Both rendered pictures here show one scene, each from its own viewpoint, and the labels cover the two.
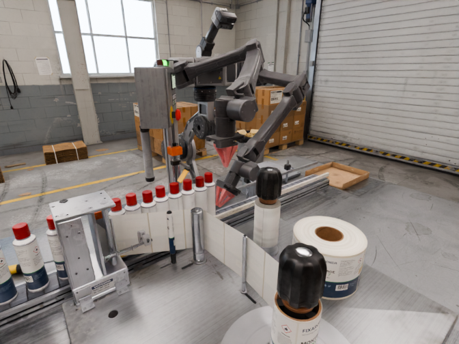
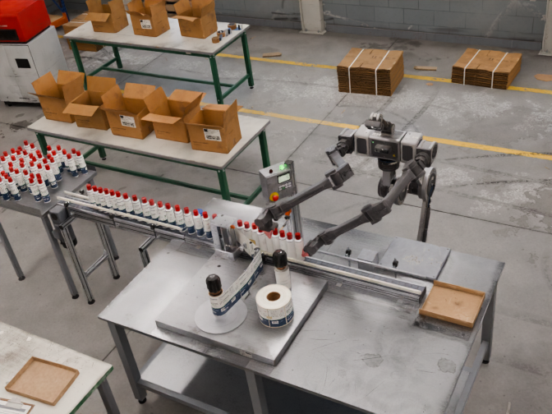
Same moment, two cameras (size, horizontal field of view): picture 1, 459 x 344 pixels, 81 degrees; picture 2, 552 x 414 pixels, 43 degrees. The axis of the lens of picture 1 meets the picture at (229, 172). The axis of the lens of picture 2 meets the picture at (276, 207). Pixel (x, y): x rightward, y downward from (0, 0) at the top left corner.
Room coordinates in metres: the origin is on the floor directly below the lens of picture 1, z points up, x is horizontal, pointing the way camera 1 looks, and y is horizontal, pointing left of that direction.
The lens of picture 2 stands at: (-0.16, -3.04, 3.66)
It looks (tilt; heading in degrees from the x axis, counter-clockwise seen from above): 35 degrees down; 72
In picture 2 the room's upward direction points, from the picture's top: 9 degrees counter-clockwise
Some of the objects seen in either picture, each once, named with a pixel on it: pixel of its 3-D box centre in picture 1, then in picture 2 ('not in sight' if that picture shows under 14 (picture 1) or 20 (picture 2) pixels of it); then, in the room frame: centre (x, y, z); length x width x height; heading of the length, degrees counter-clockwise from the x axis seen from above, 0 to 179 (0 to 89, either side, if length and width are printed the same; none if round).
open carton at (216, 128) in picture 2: not in sight; (213, 123); (1.07, 1.95, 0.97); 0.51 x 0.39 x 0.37; 43
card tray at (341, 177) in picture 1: (337, 174); (452, 302); (1.57, -0.68, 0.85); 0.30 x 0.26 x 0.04; 128
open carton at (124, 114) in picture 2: not in sight; (131, 111); (0.51, 2.60, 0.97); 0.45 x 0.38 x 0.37; 41
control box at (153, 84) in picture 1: (158, 96); (277, 182); (0.96, 0.25, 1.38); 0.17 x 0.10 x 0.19; 3
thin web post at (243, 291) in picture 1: (244, 265); not in sight; (0.59, -0.04, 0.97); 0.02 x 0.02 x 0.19
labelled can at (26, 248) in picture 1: (29, 256); not in sight; (0.61, 0.55, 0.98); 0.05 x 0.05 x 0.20
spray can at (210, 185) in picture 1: (209, 196); (299, 246); (0.99, 0.08, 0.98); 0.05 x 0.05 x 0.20
